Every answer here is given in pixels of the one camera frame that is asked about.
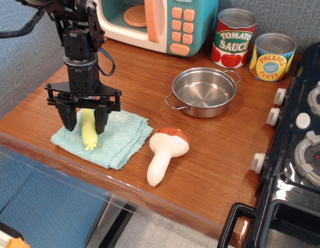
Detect small steel pot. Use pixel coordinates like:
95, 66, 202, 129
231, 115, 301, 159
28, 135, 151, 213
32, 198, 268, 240
165, 67, 241, 118

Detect toy microwave teal and white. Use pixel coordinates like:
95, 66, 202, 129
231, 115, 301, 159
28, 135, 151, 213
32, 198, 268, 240
96, 0, 218, 57

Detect pineapple slices can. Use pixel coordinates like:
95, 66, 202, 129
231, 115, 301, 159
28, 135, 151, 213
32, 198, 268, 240
249, 33, 297, 82

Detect spoon with yellow handle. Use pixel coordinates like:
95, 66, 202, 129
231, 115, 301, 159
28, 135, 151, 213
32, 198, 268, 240
81, 108, 98, 151

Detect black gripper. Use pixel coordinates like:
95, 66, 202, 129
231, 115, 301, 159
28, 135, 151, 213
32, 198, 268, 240
44, 55, 121, 134

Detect tomato sauce can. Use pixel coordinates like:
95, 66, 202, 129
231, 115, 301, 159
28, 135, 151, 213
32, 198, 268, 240
211, 8, 257, 69

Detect light blue cloth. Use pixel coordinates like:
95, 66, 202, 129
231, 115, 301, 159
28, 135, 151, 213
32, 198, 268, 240
51, 110, 153, 170

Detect black toy stove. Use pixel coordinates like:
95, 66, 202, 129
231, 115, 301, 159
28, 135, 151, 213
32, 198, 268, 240
218, 42, 320, 247

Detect plush mushroom toy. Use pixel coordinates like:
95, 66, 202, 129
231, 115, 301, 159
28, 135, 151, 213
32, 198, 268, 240
146, 127, 190, 187

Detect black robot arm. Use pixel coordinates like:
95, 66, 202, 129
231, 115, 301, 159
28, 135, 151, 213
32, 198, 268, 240
21, 1, 121, 134

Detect black braided cable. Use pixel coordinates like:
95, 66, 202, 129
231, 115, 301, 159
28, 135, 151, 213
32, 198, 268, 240
0, 9, 45, 39

